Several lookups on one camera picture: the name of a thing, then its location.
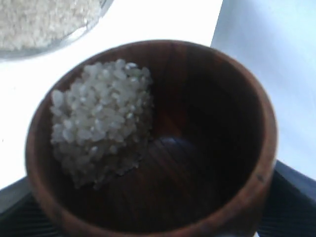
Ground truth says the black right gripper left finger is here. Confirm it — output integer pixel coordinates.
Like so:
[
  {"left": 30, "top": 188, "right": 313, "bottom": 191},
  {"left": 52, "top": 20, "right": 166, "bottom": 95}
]
[{"left": 0, "top": 178, "right": 58, "bottom": 237}]

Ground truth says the metal plate of rice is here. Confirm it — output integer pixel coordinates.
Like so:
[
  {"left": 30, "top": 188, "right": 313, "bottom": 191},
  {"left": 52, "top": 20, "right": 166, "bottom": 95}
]
[{"left": 0, "top": 0, "right": 114, "bottom": 61}]

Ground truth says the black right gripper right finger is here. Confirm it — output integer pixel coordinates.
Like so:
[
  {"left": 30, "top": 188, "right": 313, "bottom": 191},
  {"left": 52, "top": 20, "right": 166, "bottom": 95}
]
[{"left": 258, "top": 161, "right": 316, "bottom": 237}]

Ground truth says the rice in wooden cup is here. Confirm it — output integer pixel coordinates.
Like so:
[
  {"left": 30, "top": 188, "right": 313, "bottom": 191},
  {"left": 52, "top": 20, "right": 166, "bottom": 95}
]
[{"left": 50, "top": 59, "right": 154, "bottom": 188}]

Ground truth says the white backdrop curtain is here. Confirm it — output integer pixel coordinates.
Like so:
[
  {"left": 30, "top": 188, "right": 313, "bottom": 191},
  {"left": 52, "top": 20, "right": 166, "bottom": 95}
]
[{"left": 211, "top": 0, "right": 316, "bottom": 176}]

